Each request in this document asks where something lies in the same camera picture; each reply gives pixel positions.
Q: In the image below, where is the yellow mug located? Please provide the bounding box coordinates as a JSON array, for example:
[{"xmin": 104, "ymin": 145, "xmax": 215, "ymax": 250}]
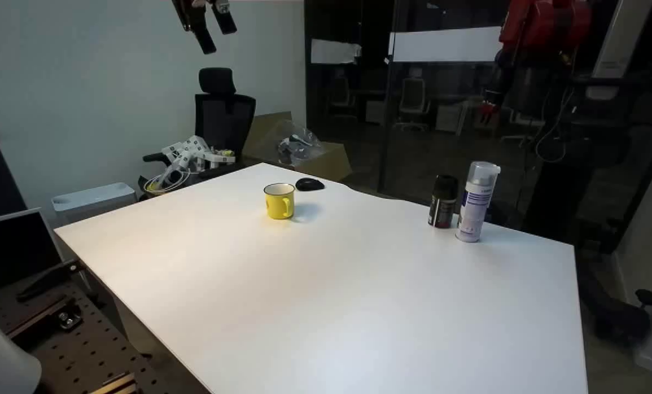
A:
[{"xmin": 260, "ymin": 180, "xmax": 298, "ymax": 223}]

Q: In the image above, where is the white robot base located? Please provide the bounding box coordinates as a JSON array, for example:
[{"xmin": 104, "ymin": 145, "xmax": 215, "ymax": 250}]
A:
[{"xmin": 0, "ymin": 300, "xmax": 44, "ymax": 394}]

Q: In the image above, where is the black office chair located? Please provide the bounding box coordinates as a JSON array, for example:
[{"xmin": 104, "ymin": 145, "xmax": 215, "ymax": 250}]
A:
[{"xmin": 140, "ymin": 66, "xmax": 257, "ymax": 167}]

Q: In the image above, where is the small white sign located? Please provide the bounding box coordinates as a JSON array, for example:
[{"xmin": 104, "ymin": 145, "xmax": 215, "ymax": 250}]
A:
[{"xmin": 308, "ymin": 37, "xmax": 364, "ymax": 68}]

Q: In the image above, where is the clear plastic bag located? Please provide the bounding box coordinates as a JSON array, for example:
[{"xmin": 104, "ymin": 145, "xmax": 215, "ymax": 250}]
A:
[{"xmin": 273, "ymin": 130, "xmax": 325, "ymax": 168}]

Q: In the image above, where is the cardboard box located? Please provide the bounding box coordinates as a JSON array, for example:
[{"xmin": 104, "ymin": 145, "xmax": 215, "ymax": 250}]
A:
[{"xmin": 240, "ymin": 110, "xmax": 355, "ymax": 184}]

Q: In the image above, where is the black computer mouse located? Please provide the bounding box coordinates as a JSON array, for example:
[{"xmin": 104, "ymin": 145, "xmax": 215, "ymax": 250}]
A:
[{"xmin": 295, "ymin": 175, "xmax": 327, "ymax": 194}]

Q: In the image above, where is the flat white box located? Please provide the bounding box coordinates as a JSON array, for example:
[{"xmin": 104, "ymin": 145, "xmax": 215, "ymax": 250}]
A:
[{"xmin": 49, "ymin": 180, "xmax": 137, "ymax": 217}]

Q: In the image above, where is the white chair behind glass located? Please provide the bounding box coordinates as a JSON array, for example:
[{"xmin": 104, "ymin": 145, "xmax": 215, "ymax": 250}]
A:
[{"xmin": 396, "ymin": 66, "xmax": 435, "ymax": 120}]

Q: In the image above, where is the white board behind glass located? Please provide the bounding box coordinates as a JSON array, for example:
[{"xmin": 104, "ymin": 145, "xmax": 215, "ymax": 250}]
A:
[{"xmin": 385, "ymin": 24, "xmax": 505, "ymax": 66}]

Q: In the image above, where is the black can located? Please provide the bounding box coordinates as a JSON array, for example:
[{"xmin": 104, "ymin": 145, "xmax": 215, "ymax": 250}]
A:
[{"xmin": 426, "ymin": 173, "xmax": 461, "ymax": 229}]

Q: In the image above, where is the dark laptop screen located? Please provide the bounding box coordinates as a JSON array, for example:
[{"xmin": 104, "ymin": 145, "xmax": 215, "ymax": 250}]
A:
[{"xmin": 0, "ymin": 209, "xmax": 63, "ymax": 297}]

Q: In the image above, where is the black clamp bar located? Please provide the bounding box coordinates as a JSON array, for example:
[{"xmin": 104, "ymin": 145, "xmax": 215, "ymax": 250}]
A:
[{"xmin": 15, "ymin": 260, "xmax": 80, "ymax": 304}]

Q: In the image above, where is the white spray can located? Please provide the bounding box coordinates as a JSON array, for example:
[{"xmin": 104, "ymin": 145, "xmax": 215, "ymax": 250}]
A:
[{"xmin": 452, "ymin": 159, "xmax": 504, "ymax": 246}]

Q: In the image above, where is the red robot behind glass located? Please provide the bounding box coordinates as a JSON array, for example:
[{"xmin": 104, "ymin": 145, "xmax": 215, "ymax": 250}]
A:
[{"xmin": 477, "ymin": 0, "xmax": 594, "ymax": 122}]

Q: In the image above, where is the black breadboard table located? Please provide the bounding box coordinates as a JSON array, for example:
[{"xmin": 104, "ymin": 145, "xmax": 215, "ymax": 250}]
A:
[{"xmin": 0, "ymin": 274, "xmax": 210, "ymax": 394}]

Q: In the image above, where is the black floor stand base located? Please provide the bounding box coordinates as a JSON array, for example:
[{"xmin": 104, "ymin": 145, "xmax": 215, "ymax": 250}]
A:
[{"xmin": 591, "ymin": 286, "xmax": 652, "ymax": 347}]

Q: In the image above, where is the pile of white cables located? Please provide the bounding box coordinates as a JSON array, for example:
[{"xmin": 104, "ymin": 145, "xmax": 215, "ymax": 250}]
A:
[{"xmin": 137, "ymin": 134, "xmax": 238, "ymax": 197}]

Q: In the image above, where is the small black bracket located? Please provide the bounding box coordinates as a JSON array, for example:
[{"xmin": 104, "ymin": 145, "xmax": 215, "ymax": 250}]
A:
[{"xmin": 53, "ymin": 306, "xmax": 85, "ymax": 333}]

